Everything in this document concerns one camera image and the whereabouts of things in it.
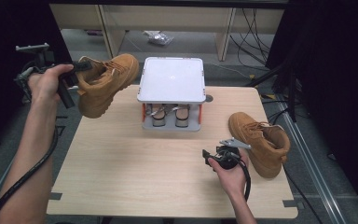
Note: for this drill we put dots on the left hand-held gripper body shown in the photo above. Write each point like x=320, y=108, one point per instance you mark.
x=40, y=60

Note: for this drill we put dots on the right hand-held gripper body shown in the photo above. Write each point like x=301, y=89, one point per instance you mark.
x=230, y=155

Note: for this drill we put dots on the tan suede boot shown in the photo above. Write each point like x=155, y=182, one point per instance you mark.
x=245, y=124
x=105, y=90

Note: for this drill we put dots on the white two-tier shoe rack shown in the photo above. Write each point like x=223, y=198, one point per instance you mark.
x=171, y=81

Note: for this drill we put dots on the person's left hand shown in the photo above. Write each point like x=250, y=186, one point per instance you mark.
x=45, y=85

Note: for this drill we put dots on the person's right hand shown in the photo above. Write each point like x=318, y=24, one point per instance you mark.
x=233, y=182

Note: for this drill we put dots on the black curtain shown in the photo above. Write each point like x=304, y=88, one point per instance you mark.
x=338, y=77
x=0, y=25

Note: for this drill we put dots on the round black table grommet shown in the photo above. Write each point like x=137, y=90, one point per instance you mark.
x=209, y=98

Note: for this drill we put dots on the clear crumpled plastic bag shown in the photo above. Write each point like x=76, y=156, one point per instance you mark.
x=161, y=39

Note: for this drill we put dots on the black metal stand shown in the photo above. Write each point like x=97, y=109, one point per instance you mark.
x=292, y=93

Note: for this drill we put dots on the beige wooden desk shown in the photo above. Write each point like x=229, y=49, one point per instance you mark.
x=167, y=18

